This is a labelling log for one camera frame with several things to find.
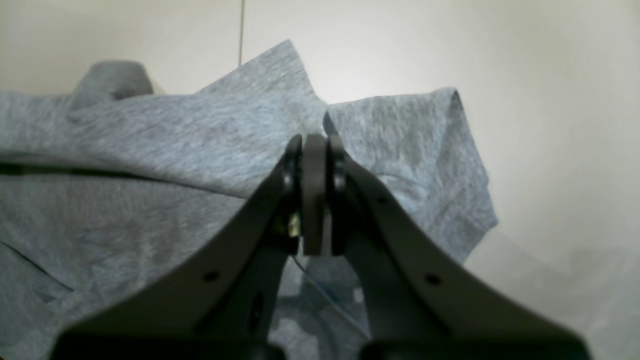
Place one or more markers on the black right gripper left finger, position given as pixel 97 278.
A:
pixel 218 305

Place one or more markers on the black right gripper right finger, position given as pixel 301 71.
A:
pixel 421 304

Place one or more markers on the grey T-shirt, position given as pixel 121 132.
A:
pixel 108 188

